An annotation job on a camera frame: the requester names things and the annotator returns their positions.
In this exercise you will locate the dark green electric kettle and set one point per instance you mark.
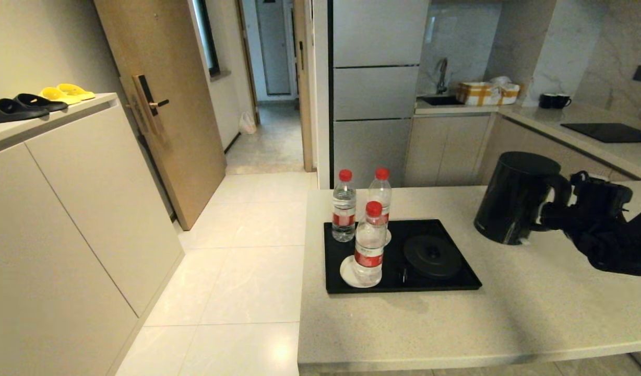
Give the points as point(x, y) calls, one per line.
point(508, 203)

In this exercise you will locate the white crumpled cloth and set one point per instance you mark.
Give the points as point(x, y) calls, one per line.
point(502, 81)

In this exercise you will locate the white plastic bag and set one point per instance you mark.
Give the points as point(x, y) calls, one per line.
point(248, 124)

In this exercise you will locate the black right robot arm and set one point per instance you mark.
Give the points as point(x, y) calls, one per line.
point(628, 250)

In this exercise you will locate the chrome kitchen faucet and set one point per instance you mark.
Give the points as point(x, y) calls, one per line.
point(443, 73)

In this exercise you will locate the black mug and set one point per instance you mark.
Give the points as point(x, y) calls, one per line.
point(561, 101)
point(546, 101)

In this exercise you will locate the wooden door frame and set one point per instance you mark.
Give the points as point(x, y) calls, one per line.
point(301, 104)

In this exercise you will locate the dark framed window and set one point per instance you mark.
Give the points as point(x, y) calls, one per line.
point(208, 36)

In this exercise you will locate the beige kitchen base cabinets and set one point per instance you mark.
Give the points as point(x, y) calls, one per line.
point(451, 149)

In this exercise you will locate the round black kettle base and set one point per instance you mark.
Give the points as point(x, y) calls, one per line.
point(432, 256)

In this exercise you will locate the white paper coaster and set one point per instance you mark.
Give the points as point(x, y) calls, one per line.
point(388, 239)
point(347, 274)

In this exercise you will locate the black induction cooktop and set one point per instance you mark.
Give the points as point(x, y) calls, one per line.
point(607, 132)

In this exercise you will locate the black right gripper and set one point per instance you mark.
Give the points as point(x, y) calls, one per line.
point(594, 219)

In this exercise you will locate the yellow slipper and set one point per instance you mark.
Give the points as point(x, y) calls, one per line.
point(78, 91)
point(59, 95)

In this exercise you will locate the small yellow checked basket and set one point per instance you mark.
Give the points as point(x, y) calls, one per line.
point(511, 95)

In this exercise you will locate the black rectangular tray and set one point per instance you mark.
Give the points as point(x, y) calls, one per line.
point(446, 284)

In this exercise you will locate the light wooden door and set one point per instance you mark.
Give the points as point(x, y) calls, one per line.
point(164, 78)

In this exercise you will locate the dark kitchen sink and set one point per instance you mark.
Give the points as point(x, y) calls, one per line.
point(440, 100)

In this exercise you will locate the black and brass door lock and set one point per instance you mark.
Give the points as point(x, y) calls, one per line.
point(145, 99)

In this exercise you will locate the beige shoe cabinet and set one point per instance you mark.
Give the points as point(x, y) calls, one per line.
point(64, 235)

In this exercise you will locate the black slipper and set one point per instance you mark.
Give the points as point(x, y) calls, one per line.
point(41, 101)
point(10, 109)

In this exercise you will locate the large yellow checked basket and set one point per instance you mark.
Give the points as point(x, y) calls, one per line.
point(477, 94)

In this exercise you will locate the pale hallway door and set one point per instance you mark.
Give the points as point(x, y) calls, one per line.
point(274, 47)

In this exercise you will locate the clear water bottle red cap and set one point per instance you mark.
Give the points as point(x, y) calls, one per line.
point(370, 245)
point(344, 209)
point(381, 190)

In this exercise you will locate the grey refrigerator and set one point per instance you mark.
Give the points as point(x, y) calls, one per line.
point(375, 89)

